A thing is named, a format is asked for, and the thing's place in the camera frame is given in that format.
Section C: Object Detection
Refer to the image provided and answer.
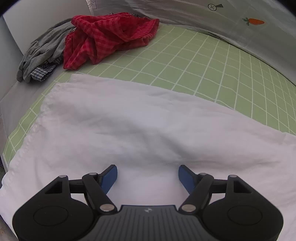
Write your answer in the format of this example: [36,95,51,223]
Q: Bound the white garment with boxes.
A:
[1,74,295,240]

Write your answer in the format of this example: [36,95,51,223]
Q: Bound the blue plaid garment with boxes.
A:
[30,56,63,82]

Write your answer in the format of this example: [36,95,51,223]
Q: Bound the red checked garment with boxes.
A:
[63,13,159,70]

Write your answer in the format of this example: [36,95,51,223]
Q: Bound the grey crumpled garment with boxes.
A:
[16,19,75,83]

